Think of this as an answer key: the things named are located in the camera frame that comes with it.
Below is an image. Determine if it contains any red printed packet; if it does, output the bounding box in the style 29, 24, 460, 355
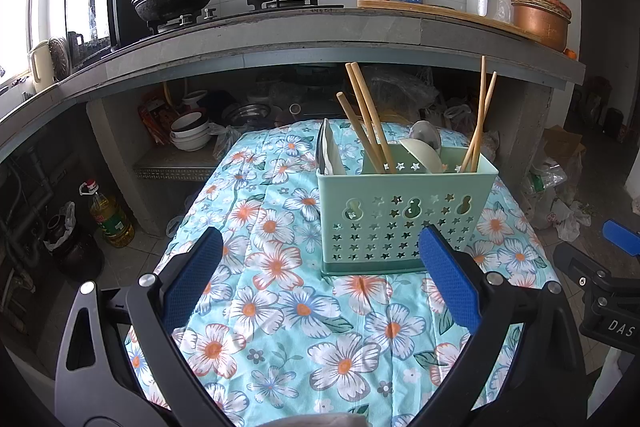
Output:
139, 92, 173, 146

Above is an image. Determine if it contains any floral blanket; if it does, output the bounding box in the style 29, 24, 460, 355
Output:
125, 119, 561, 427

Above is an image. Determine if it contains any dark ceramic jar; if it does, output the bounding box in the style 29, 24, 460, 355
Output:
44, 202, 105, 280

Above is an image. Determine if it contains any round woven trivet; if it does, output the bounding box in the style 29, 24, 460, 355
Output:
47, 37, 69, 82

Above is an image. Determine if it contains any white plastic rice spoon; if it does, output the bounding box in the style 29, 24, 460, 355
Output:
322, 119, 347, 175

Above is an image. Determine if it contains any large clear plastic bag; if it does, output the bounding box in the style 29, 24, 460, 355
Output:
360, 67, 441, 118

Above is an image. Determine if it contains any metal spoon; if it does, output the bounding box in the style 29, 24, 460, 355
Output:
409, 121, 443, 155
316, 119, 330, 172

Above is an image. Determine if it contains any steel bowl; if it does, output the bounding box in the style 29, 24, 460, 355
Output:
222, 103, 271, 128

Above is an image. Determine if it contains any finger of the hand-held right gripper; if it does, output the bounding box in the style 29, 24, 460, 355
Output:
601, 219, 640, 260
552, 241, 621, 303

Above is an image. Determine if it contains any yellow dried noodles bag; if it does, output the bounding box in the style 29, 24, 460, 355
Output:
372, 107, 416, 128

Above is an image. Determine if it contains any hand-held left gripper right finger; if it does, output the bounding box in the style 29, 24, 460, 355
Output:
407, 224, 588, 427

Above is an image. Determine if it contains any stack of white bowls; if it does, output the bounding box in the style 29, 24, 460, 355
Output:
170, 109, 211, 152

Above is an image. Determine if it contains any black trash bin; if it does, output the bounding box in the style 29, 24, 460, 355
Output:
604, 107, 625, 138

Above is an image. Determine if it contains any heap of plastic bags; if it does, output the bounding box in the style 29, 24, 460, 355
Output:
520, 147, 593, 243

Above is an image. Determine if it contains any cooking oil bottle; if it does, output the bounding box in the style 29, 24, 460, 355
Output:
80, 179, 136, 249

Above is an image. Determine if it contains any black gas stove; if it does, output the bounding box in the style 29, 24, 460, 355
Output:
145, 0, 346, 32

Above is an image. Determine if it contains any cream kettle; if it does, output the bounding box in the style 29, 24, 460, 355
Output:
28, 42, 54, 94

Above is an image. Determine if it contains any beige rice paddle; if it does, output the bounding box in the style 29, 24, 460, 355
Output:
399, 138, 447, 174

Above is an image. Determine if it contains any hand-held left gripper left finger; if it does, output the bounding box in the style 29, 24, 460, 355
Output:
54, 227, 236, 427

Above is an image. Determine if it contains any copper basin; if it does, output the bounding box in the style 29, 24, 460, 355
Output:
511, 2, 571, 52

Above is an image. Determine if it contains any green plastic utensil holder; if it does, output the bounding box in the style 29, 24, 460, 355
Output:
316, 144, 499, 278

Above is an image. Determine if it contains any cardboard box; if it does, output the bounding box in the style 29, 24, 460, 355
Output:
542, 126, 587, 168

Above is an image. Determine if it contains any wooden cutting board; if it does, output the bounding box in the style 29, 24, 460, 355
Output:
356, 0, 543, 42

